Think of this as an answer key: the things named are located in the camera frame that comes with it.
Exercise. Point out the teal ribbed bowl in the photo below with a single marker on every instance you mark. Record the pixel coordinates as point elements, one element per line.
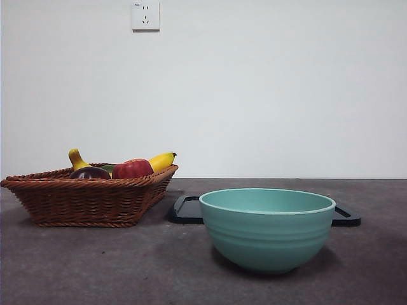
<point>267,241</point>

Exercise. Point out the dark purple plum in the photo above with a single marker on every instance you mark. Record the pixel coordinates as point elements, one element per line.
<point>90,174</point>

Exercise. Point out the black rectangular tray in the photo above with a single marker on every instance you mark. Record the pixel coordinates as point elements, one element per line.
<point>186,211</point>

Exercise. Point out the red apple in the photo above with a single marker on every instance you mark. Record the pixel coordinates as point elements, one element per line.
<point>132,168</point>

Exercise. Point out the green fruit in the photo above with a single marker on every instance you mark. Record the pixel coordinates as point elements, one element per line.
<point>108,167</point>

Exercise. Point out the yellow banana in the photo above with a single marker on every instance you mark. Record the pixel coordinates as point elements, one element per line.
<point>78,159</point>

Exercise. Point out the brown wicker basket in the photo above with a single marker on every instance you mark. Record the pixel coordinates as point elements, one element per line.
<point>79,200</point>

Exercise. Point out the white wall socket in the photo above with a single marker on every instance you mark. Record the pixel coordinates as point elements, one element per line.
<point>146,16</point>

